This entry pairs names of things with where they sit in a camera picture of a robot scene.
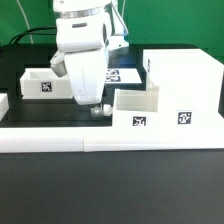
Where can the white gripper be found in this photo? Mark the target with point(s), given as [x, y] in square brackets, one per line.
[87, 74]

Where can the white front drawer tray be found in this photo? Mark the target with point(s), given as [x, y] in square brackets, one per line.
[132, 108]

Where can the white drawer tray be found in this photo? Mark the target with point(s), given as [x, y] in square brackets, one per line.
[43, 83]
[132, 108]

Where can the white drawer cabinet box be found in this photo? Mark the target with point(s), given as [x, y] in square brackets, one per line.
[189, 82]

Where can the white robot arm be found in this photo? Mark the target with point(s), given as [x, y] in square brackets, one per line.
[84, 31]

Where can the white rear drawer tray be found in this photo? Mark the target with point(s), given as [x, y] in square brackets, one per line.
[43, 83]

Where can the white U-shaped fence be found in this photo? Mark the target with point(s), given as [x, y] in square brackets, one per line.
[208, 135]

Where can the marker tag sheet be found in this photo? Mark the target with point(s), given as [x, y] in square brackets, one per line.
[123, 76]

